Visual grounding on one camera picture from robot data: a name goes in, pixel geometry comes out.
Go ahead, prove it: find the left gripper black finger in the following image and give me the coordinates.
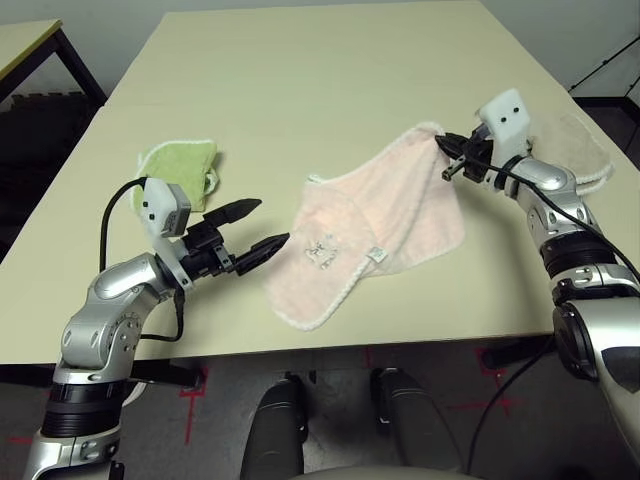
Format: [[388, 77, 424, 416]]
[[234, 232, 292, 276], [202, 198, 264, 227]]

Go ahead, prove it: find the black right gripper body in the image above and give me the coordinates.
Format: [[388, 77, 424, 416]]
[[442, 127, 501, 184]]

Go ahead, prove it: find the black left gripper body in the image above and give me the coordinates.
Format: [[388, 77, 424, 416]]
[[179, 223, 236, 281]]

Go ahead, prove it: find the pink terry towel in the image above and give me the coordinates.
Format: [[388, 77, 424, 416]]
[[263, 120, 466, 333]]

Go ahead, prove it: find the green terry towel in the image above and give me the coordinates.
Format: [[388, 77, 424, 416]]
[[130, 140, 224, 214]]

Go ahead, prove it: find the beige terry towel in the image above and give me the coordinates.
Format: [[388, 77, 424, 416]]
[[527, 110, 614, 194]]

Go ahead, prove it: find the black tripod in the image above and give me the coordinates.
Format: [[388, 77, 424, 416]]
[[568, 37, 640, 101]]

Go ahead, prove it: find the black left robot leg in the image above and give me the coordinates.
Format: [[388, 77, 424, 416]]
[[239, 377, 309, 480]]

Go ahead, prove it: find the black robot leg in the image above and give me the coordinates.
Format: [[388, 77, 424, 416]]
[[239, 377, 309, 480], [370, 367, 464, 480]]

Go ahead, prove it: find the black right robot leg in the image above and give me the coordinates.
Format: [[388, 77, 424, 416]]
[[370, 367, 464, 480]]

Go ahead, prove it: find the beige black-framed side table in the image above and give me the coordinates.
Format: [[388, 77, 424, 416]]
[[0, 18, 109, 102]]

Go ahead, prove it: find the black right camera cable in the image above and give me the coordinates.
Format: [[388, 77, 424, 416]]
[[467, 149, 640, 284]]

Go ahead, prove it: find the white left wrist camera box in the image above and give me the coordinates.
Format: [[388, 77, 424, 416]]
[[141, 178, 193, 257]]

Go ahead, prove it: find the long black cable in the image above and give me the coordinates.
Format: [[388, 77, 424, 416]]
[[467, 334, 556, 476]]

